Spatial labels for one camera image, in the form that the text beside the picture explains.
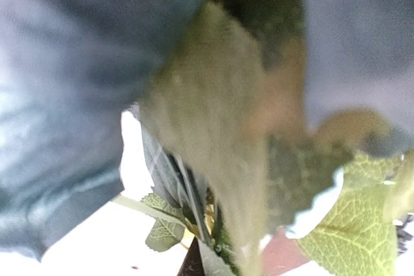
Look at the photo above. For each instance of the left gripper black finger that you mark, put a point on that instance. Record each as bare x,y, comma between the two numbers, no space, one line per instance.
192,264

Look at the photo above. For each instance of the blue hydrangea flower stem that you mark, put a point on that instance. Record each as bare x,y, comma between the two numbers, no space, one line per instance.
223,85

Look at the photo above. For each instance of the pink vase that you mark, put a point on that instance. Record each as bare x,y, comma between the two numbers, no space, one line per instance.
280,254

